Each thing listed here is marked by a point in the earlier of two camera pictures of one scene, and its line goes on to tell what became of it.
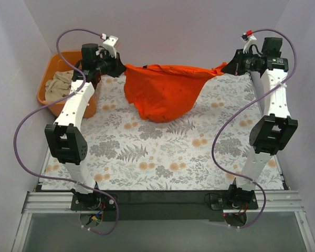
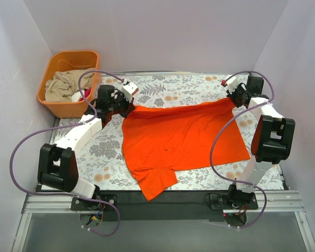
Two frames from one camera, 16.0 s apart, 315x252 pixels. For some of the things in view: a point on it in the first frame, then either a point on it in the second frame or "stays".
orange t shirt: (163, 93) → (159, 140)
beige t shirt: (59, 86) stays
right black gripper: (238, 63) → (237, 97)
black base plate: (148, 206) stays
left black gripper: (115, 66) → (126, 105)
